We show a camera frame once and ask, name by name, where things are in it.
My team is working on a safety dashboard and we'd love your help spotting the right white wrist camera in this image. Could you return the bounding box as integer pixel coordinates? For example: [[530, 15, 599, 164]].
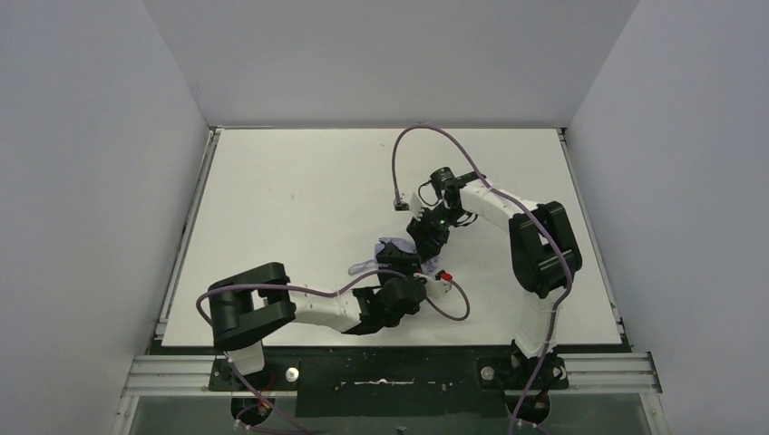
[[393, 192, 429, 219]]

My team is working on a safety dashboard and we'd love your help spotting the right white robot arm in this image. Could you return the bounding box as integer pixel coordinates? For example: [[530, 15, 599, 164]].
[[395, 167, 582, 358]]

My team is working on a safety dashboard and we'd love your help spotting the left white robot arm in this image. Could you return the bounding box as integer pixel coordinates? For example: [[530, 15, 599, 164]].
[[196, 242, 434, 375]]

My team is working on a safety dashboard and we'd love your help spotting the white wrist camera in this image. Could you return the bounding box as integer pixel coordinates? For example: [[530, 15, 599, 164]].
[[413, 273, 453, 299], [393, 192, 429, 219]]

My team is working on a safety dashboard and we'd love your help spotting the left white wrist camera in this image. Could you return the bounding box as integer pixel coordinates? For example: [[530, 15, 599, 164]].
[[413, 273, 453, 299]]

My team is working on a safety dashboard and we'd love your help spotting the black and lavender folding umbrella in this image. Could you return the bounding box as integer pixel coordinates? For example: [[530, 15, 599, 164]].
[[347, 237, 445, 280]]

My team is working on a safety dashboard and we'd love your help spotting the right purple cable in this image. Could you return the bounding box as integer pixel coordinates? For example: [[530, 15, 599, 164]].
[[390, 123, 576, 435]]

